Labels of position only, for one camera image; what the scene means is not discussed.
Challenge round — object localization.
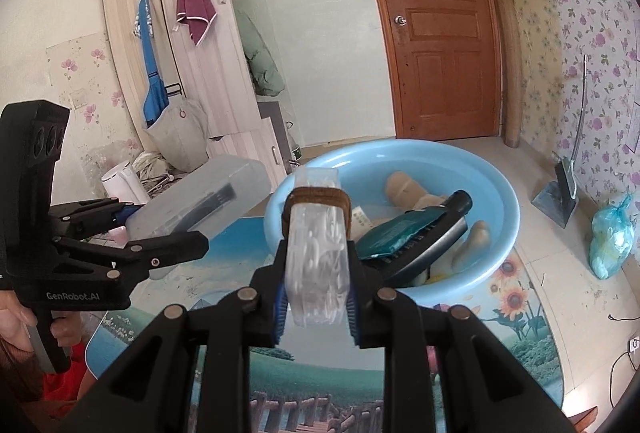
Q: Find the clear plastic storage box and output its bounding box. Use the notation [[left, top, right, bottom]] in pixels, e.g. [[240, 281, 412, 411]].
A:
[[126, 154, 271, 241]]

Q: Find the person's left hand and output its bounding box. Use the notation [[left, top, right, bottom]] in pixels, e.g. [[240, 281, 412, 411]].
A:
[[0, 289, 87, 354]]

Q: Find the white electric kettle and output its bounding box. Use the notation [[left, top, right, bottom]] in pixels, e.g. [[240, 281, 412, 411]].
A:
[[101, 161, 151, 205]]

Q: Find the grey tote bag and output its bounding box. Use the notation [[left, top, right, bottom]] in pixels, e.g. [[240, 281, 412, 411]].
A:
[[146, 96, 208, 173]]

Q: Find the black power bank box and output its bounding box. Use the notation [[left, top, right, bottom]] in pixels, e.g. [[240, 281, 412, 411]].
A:
[[356, 190, 473, 288]]

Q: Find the beige plush toy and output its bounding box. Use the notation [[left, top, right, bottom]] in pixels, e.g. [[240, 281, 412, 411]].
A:
[[385, 172, 491, 287]]

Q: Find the light wood wardrobe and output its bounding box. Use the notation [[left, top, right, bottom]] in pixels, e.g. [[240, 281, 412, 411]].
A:
[[102, 0, 286, 186]]

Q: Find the light blue plastic basin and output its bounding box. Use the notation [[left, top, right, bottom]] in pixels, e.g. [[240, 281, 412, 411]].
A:
[[263, 138, 522, 309]]

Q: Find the maroon hanging towel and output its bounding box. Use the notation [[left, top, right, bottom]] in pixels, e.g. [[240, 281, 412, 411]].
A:
[[176, 0, 217, 46]]

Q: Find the cyan plastic garbage bag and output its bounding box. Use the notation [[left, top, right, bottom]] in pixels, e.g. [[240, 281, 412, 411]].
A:
[[588, 193, 636, 280]]

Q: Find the green hanging jacket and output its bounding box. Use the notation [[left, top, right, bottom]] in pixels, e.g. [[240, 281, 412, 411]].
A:
[[232, 0, 285, 97]]

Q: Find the rolled beige mat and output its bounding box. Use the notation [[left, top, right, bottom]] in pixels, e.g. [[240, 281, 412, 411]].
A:
[[494, 0, 523, 148]]

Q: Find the brown wooden door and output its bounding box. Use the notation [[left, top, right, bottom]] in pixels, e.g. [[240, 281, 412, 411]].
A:
[[376, 0, 500, 140]]

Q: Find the blue hanging strap bag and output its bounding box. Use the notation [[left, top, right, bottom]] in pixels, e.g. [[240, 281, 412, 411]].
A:
[[134, 0, 169, 127]]

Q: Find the black floor cable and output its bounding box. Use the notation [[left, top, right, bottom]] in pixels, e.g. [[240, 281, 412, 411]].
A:
[[606, 311, 640, 409]]

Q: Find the dustpan with long handle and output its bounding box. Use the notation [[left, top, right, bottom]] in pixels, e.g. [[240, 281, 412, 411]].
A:
[[532, 55, 587, 229]]

